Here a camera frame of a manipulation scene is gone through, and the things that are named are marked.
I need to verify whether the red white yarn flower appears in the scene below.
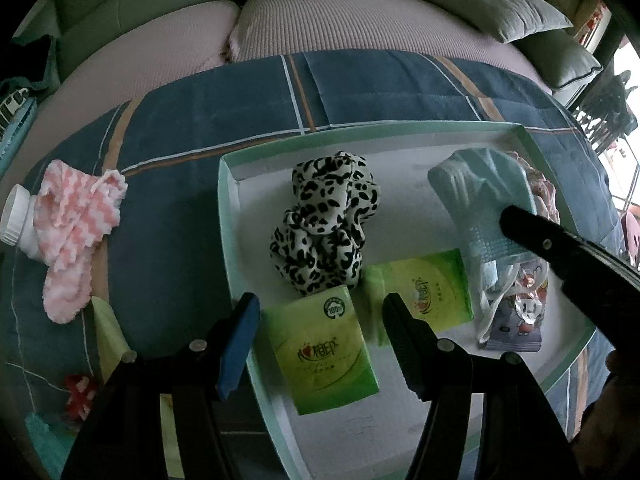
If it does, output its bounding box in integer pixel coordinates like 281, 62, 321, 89
65, 375, 96, 422

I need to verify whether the light green cloth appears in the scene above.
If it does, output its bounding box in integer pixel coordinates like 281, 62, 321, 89
91, 296, 184, 479

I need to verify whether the light blue face mask pack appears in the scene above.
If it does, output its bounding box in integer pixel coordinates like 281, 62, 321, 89
427, 148, 536, 312

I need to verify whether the green tissue pack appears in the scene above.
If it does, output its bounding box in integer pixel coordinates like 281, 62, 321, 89
264, 285, 380, 415
361, 249, 474, 347

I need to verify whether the pink white fuzzy sock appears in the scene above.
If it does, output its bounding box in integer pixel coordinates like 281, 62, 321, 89
34, 159, 128, 324

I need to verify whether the teal rolled towel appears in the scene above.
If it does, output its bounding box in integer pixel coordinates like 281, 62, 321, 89
25, 413, 75, 480

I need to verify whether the cartoon print pouch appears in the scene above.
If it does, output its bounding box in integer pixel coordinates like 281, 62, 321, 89
476, 258, 549, 353

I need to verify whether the pink beige scrunchie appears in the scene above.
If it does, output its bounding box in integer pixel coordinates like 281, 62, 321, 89
508, 152, 560, 224

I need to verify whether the blue plaid blanket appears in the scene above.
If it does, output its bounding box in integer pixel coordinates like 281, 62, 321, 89
24, 50, 623, 353

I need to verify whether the white pill bottle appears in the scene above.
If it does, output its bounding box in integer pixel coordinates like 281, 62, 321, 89
1, 184, 42, 262

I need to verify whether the leopard print scrunchie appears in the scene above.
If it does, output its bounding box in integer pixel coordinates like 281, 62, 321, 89
269, 151, 381, 296

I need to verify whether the pale green tray box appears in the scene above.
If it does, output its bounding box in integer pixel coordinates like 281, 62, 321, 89
218, 122, 615, 479

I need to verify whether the blue black-white patterned cushion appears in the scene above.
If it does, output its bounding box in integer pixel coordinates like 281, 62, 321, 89
0, 88, 37, 177

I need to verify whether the pink sofa seat cover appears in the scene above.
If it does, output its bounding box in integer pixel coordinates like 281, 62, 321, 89
1, 0, 542, 193

